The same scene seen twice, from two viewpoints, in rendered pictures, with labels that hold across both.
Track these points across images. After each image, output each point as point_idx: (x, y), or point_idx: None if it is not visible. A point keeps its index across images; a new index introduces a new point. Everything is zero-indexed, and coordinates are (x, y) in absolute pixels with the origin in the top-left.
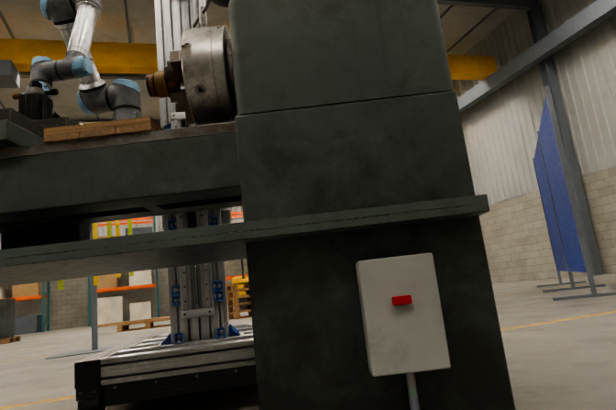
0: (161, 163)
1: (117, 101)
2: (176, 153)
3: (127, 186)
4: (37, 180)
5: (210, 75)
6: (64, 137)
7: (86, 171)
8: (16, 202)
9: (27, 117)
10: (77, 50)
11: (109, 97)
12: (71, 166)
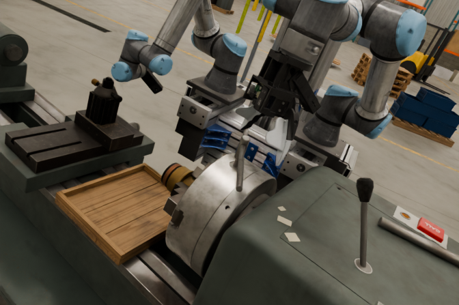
0: (119, 292)
1: (217, 60)
2: (131, 297)
3: (95, 282)
4: (49, 221)
5: (188, 259)
6: (65, 211)
7: (75, 246)
8: (37, 223)
9: (61, 156)
10: (160, 46)
11: (213, 52)
12: (68, 233)
